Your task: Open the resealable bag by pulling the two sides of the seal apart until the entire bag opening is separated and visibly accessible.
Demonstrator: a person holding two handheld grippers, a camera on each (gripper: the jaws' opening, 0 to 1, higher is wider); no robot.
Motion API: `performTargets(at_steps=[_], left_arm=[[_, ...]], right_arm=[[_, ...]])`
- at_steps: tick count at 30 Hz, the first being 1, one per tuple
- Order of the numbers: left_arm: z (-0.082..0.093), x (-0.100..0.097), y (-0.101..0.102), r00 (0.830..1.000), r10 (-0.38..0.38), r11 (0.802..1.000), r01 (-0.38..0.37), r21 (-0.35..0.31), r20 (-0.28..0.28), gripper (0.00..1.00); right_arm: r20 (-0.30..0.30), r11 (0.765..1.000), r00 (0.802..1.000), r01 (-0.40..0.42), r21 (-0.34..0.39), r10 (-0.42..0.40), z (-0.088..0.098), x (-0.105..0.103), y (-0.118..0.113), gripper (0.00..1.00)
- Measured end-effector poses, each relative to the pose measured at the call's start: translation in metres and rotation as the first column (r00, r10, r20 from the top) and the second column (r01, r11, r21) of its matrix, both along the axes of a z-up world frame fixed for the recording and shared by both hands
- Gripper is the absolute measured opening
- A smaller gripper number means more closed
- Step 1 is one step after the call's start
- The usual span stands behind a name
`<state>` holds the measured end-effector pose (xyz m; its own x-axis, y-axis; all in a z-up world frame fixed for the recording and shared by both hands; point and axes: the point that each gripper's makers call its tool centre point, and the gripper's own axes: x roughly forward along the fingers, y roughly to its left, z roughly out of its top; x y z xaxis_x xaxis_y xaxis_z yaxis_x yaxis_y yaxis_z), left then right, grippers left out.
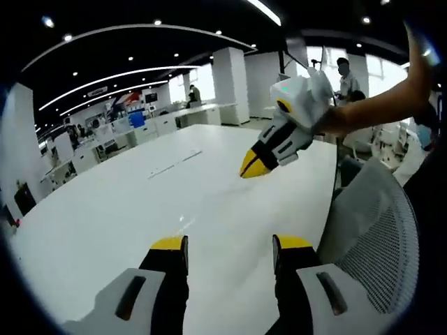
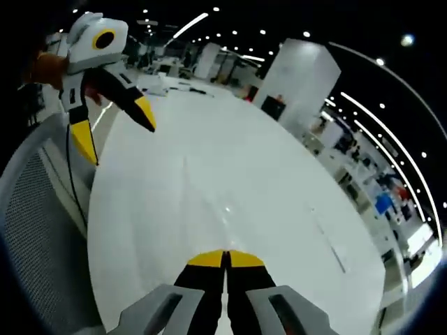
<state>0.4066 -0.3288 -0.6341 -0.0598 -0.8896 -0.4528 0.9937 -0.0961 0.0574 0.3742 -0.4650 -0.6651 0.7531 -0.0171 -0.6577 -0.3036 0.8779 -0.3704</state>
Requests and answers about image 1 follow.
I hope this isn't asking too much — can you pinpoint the white board on stand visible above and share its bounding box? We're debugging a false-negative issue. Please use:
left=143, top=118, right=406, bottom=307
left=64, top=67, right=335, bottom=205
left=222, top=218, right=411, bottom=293
left=54, top=133, right=75, bottom=161

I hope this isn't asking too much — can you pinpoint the row of white desks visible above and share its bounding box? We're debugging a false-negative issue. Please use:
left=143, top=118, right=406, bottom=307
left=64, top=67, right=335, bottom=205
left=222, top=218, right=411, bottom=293
left=41, top=103, right=224, bottom=182

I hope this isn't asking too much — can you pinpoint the black cabinet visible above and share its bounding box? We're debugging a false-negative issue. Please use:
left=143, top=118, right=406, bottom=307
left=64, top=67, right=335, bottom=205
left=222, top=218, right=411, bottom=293
left=13, top=181, right=38, bottom=216

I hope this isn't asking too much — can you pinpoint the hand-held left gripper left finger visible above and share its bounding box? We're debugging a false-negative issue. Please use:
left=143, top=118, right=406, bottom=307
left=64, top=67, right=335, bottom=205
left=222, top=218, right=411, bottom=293
left=62, top=235, right=190, bottom=335

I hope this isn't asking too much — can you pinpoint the grey mesh office chair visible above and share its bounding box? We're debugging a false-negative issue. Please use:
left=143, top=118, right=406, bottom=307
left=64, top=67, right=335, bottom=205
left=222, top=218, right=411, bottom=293
left=272, top=156, right=420, bottom=335

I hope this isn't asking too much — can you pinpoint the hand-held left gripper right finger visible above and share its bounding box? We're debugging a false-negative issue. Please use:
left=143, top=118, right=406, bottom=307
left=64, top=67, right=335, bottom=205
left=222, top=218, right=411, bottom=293
left=272, top=233, right=395, bottom=335

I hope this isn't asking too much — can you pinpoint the white flat strip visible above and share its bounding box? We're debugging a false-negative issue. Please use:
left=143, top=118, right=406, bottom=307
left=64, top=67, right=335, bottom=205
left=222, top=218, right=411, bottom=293
left=147, top=149, right=204, bottom=180

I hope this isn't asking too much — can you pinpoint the blue storage box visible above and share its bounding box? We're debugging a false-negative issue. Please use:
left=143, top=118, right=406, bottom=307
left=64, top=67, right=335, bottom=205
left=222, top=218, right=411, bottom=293
left=128, top=110, right=145, bottom=128

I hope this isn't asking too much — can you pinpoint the person's dark clothing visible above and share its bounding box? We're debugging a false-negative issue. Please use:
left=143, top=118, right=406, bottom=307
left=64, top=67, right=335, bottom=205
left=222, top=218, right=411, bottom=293
left=401, top=100, right=447, bottom=252

